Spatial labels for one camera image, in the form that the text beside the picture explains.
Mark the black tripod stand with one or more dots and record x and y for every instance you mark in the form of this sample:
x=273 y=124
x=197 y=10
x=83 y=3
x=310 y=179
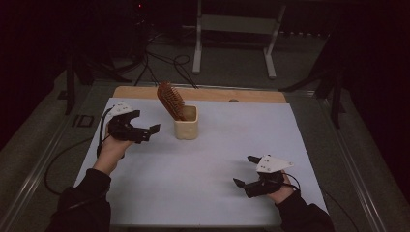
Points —
x=69 y=83
x=336 y=96

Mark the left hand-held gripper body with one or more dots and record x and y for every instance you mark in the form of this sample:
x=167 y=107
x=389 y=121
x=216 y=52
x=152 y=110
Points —
x=124 y=130

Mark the black rectangular floor plate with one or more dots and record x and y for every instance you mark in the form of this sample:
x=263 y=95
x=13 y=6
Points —
x=83 y=121

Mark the white metal stand frame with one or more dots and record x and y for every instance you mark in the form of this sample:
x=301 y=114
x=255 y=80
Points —
x=238 y=24

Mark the brown wooden hairbrush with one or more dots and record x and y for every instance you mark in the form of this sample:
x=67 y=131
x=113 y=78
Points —
x=170 y=100

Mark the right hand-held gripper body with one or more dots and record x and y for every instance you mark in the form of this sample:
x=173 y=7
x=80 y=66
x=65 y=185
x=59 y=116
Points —
x=267 y=180

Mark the cream square holder cup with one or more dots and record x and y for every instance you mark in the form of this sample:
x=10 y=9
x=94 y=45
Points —
x=187 y=129

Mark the white table cover sheet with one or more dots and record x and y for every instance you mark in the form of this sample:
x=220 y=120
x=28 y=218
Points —
x=193 y=180

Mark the person's left hand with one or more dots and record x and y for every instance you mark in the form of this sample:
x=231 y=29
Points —
x=111 y=153

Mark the person's right hand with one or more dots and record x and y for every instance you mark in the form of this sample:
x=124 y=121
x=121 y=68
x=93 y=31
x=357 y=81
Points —
x=283 y=193

